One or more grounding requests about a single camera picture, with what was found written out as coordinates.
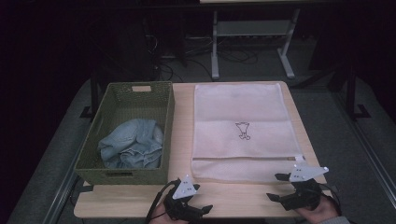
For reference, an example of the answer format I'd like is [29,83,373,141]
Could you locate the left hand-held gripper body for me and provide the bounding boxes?
[163,174,204,223]

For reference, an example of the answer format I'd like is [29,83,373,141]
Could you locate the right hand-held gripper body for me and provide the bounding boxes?
[279,163,330,213]

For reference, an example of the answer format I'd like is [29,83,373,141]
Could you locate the green woven basket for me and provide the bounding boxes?
[74,81,176,186]

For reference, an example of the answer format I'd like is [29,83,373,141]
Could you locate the light blue denim jeans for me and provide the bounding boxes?
[97,118,165,170]

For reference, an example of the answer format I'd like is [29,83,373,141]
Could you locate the white mesh laundry bag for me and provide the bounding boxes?
[191,82,306,185]

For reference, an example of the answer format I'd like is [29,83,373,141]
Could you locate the person's left hand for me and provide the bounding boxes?
[148,203,190,224]

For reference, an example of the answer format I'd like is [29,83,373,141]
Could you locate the person's right hand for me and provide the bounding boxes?
[293,196,340,220]

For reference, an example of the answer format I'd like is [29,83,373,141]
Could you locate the black metal stand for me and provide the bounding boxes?
[345,63,372,121]
[79,77,101,119]

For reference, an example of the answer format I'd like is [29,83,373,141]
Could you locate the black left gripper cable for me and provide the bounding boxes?
[145,178,182,223]

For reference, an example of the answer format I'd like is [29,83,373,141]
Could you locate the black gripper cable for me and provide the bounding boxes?
[318,183,343,216]
[145,178,182,223]

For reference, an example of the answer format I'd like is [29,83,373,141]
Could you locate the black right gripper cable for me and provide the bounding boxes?
[318,183,343,216]

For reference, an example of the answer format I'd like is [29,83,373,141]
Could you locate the metal floor rail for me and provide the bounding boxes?
[331,90,396,200]
[42,172,82,224]

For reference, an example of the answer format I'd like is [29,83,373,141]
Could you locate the black floor cable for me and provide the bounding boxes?
[217,49,260,65]

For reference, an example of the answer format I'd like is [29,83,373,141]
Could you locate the white metal frame desk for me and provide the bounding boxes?
[199,0,332,80]

